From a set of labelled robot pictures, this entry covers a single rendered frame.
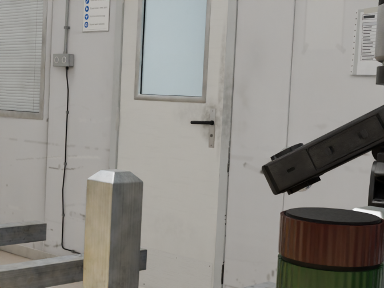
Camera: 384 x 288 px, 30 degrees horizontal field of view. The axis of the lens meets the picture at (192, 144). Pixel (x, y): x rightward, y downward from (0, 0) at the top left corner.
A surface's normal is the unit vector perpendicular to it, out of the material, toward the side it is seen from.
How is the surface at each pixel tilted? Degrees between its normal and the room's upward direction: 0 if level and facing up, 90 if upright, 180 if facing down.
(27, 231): 90
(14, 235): 90
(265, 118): 90
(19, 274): 90
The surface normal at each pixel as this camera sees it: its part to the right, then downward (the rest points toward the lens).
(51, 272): 0.72, 0.07
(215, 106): -0.66, 0.01
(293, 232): -0.83, -0.01
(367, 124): -0.43, 0.07
